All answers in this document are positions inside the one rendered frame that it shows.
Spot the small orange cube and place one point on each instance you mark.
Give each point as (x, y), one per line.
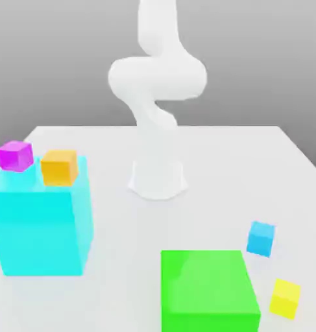
(58, 168)

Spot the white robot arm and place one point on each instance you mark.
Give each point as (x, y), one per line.
(157, 77)

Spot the small magenta cube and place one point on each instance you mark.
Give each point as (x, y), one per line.
(15, 157)

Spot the small yellow cube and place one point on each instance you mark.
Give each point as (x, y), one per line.
(284, 299)

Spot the large green box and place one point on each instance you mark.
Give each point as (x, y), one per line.
(207, 288)

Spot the small blue cube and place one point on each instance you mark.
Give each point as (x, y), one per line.
(260, 240)

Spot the large cyan box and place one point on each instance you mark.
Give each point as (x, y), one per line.
(38, 228)

